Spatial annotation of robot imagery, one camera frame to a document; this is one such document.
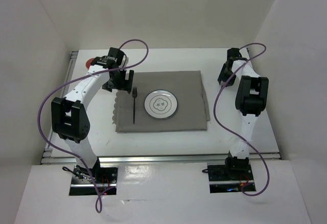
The dark metal fork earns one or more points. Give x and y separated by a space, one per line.
134 95

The white patterned plate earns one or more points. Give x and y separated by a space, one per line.
161 104

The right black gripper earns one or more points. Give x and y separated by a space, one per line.
222 78

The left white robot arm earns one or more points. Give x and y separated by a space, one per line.
69 117

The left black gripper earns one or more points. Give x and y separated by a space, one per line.
124 84

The red plastic cup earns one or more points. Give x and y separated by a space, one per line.
88 63

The grey cloth placemat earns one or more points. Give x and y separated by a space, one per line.
192 113

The aluminium front rail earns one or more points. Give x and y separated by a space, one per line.
115 161

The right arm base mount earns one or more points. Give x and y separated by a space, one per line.
223 181

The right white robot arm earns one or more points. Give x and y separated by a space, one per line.
251 99

